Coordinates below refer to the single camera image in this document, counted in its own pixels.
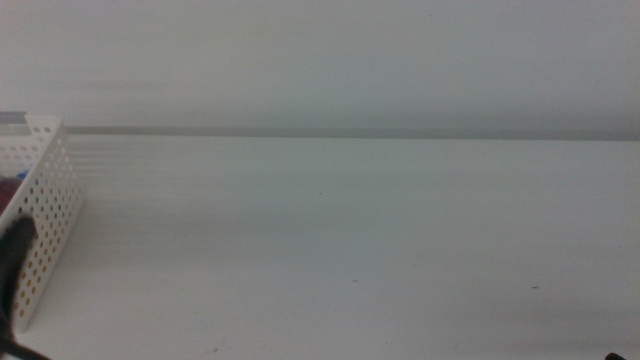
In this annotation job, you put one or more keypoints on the white perforated plastic basket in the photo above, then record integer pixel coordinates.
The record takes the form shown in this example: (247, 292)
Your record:
(50, 200)

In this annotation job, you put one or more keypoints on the red cola can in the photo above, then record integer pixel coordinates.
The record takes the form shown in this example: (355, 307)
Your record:
(7, 195)

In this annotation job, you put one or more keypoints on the grey metal rail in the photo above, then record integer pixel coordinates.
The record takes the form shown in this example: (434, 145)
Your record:
(11, 122)

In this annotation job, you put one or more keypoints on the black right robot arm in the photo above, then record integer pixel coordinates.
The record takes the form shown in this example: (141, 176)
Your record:
(615, 357)

